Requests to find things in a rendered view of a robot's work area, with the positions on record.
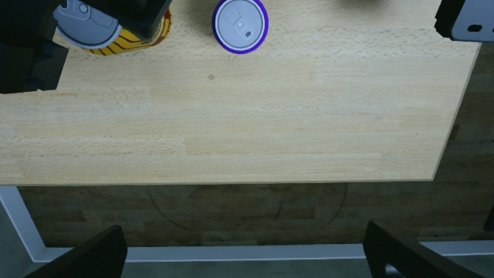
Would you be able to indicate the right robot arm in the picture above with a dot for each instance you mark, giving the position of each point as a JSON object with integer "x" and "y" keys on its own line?
{"x": 47, "y": 63}

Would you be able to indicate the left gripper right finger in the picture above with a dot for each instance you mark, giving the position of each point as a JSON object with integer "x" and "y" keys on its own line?
{"x": 391, "y": 254}

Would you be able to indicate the yellow drink can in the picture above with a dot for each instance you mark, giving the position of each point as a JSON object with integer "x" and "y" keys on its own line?
{"x": 98, "y": 33}

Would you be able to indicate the purple drink can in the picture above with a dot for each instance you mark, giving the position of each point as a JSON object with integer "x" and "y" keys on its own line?
{"x": 240, "y": 26}

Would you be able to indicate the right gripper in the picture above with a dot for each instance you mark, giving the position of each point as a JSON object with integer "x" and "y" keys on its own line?
{"x": 23, "y": 25}

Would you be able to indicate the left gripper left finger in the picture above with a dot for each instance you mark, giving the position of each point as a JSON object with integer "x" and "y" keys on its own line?
{"x": 101, "y": 256}

